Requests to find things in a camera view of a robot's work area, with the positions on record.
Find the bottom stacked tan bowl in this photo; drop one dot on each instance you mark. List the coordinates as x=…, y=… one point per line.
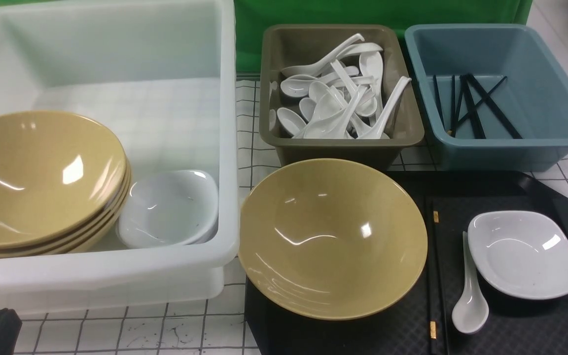
x=101, y=231

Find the olive plastic spoon bin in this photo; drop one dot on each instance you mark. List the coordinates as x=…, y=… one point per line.
x=303, y=44

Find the white spoon upright right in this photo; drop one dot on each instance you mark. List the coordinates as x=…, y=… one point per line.
x=371, y=64

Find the black chopstick gold band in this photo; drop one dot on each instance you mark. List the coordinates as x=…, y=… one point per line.
x=434, y=348

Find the large white plastic bin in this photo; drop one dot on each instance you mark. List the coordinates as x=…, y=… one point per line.
x=161, y=75

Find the white spoon lower left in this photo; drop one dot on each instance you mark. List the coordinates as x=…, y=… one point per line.
x=291, y=122

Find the white dish in bin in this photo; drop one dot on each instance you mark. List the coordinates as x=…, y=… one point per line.
x=170, y=208

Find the blue plastic chopstick bin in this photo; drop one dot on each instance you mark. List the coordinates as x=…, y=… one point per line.
x=534, y=96

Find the black serving tray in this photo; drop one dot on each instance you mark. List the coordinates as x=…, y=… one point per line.
x=514, y=327

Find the white ceramic soup spoon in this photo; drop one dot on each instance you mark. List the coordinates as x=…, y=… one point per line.
x=471, y=311

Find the tan noodle bowl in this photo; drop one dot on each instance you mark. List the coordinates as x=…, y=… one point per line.
x=332, y=239

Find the white spoon left bowl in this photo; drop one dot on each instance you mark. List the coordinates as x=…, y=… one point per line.
x=297, y=86

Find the white spoon centre front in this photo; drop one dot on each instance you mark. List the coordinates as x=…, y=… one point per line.
x=331, y=118

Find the white spoon long handle top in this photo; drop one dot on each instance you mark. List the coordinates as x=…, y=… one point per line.
x=315, y=68

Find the white square sauce dish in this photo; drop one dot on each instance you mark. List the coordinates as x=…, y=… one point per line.
x=522, y=254

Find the white spoon right leaning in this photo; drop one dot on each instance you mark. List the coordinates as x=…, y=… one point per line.
x=376, y=131

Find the black chopstick in bin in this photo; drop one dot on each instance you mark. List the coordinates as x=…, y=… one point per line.
x=481, y=101
x=491, y=104
x=472, y=115
x=438, y=100

